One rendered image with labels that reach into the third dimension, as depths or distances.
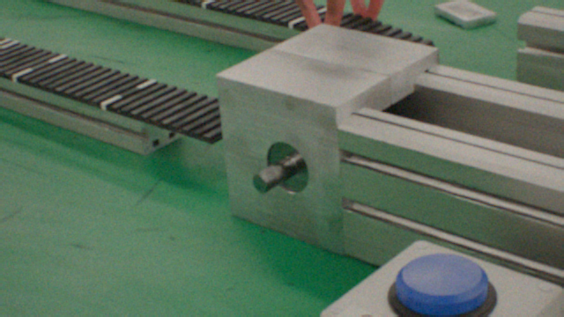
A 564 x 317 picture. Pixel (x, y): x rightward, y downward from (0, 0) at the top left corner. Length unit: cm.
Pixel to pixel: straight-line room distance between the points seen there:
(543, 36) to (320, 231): 20
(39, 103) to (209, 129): 19
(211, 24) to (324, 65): 34
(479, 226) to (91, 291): 22
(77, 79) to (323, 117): 28
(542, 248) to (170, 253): 23
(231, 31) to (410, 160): 42
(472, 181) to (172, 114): 27
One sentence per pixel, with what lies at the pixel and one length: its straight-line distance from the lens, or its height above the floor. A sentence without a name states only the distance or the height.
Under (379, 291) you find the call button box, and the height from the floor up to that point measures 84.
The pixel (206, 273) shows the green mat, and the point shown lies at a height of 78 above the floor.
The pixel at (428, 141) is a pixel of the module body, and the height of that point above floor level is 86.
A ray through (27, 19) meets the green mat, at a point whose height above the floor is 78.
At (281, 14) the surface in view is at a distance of 95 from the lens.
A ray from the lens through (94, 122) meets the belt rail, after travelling 85.
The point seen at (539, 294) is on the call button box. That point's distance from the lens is 52.
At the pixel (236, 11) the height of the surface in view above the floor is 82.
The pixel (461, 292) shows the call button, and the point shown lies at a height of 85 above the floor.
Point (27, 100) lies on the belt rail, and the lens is 91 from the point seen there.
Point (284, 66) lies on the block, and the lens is 68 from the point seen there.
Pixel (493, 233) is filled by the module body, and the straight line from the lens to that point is 59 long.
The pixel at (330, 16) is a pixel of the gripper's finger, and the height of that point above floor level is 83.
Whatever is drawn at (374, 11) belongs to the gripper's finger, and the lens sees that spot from 93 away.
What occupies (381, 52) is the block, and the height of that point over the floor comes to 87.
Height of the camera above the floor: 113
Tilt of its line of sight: 26 degrees down
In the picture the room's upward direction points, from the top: 5 degrees counter-clockwise
